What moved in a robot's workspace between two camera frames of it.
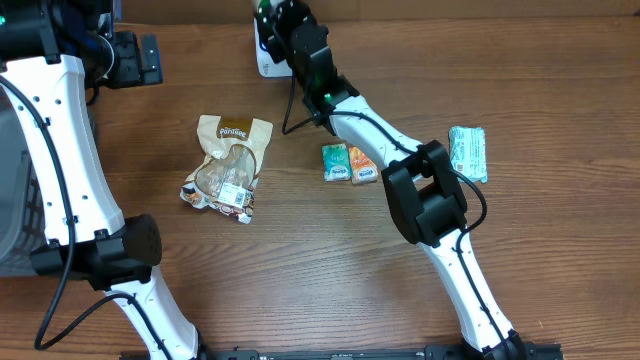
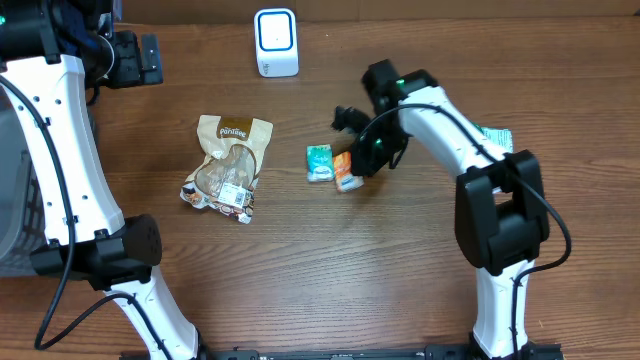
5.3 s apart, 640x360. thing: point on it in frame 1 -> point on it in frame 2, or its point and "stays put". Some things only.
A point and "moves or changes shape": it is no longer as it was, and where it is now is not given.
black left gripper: (137, 72) stays put
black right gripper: (274, 40) -> (374, 163)
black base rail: (431, 352) stays put
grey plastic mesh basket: (22, 226) stays put
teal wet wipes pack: (468, 149) moves or changes shape
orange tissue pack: (363, 170) moves or changes shape
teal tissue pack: (336, 162) -> (319, 163)
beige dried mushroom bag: (226, 178) stays put
